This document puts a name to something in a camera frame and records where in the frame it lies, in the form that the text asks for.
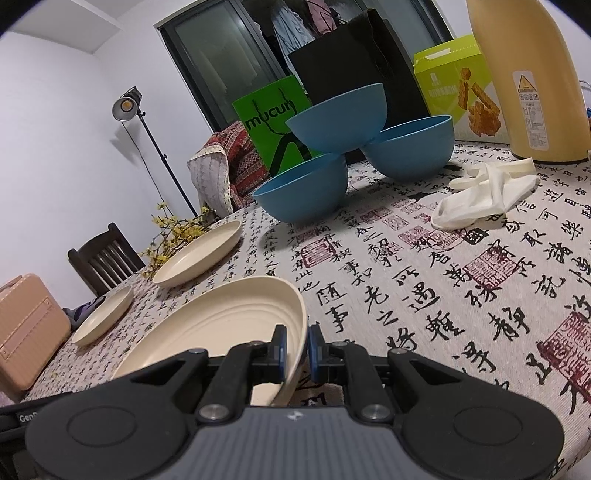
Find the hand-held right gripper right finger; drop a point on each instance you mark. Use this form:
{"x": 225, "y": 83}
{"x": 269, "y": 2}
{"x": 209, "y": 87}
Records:
{"x": 315, "y": 355}

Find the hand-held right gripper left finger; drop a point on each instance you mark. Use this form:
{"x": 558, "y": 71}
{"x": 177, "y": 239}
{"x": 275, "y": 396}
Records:
{"x": 280, "y": 355}

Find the cream plate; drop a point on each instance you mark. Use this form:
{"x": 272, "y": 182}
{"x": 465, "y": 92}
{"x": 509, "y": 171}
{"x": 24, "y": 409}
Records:
{"x": 207, "y": 323}
{"x": 198, "y": 254}
{"x": 104, "y": 318}

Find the blue bowl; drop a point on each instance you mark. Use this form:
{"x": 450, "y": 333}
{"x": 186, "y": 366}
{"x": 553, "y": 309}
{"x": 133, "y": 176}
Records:
{"x": 304, "y": 194}
{"x": 341, "y": 120}
{"x": 411, "y": 147}

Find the pink hard case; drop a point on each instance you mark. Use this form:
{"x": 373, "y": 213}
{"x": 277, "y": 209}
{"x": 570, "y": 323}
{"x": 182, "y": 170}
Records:
{"x": 27, "y": 332}

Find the purple cloth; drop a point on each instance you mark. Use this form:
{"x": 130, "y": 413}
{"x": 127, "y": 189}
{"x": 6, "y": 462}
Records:
{"x": 81, "y": 311}

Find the calligraphy printed tablecloth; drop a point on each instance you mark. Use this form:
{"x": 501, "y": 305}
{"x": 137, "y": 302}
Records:
{"x": 415, "y": 277}

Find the yellow flower branch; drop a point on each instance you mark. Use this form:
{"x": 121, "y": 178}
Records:
{"x": 171, "y": 240}

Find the dark wooden chair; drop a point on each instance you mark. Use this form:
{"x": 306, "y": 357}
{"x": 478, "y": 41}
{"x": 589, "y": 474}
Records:
{"x": 106, "y": 261}

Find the white quilted cloth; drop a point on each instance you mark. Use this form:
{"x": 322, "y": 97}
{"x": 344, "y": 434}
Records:
{"x": 210, "y": 180}

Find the red patterned blanket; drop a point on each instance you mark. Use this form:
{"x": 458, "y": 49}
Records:
{"x": 240, "y": 161}

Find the white rubber glove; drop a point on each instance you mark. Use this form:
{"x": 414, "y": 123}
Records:
{"x": 475, "y": 203}

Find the green paper bag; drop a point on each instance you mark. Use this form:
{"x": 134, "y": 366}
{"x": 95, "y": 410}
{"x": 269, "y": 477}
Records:
{"x": 272, "y": 124}

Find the studio light on stand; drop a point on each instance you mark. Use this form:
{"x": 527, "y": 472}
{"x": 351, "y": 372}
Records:
{"x": 127, "y": 106}

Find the black paper bag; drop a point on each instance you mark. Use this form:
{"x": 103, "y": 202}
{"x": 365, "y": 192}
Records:
{"x": 351, "y": 60}

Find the black framed glass door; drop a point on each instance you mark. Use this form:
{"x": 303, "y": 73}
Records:
{"x": 207, "y": 60}

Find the yellow-green snack box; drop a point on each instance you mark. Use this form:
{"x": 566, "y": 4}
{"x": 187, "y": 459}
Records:
{"x": 461, "y": 87}

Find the hanging blue shirt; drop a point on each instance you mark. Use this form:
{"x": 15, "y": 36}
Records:
{"x": 288, "y": 32}

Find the hanging pink garment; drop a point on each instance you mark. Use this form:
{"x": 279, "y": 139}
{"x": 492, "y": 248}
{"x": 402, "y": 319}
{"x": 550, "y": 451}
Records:
{"x": 318, "y": 14}

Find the yellow thermos bottle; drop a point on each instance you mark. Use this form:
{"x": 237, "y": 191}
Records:
{"x": 531, "y": 78}

